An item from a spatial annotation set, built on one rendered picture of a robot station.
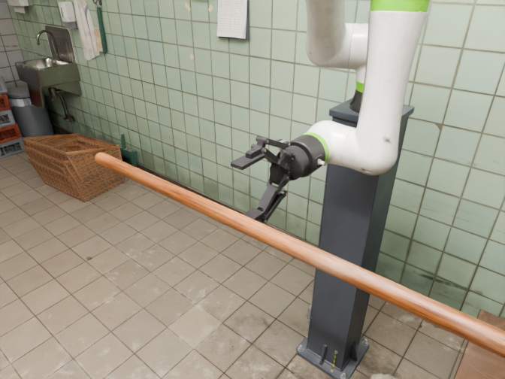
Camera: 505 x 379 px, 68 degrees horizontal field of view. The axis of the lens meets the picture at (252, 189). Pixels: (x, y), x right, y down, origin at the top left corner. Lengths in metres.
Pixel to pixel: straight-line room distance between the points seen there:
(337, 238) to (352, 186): 0.23
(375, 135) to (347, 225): 0.57
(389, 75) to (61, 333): 1.94
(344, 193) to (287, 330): 0.94
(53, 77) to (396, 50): 3.29
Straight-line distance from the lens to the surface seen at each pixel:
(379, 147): 0.90
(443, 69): 1.76
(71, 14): 3.67
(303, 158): 0.85
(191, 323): 2.09
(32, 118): 4.48
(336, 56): 1.20
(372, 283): 0.57
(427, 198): 1.94
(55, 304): 2.41
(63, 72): 3.85
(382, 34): 0.86
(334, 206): 1.39
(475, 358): 1.40
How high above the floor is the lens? 1.58
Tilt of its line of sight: 30 degrees down
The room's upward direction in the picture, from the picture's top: straight up
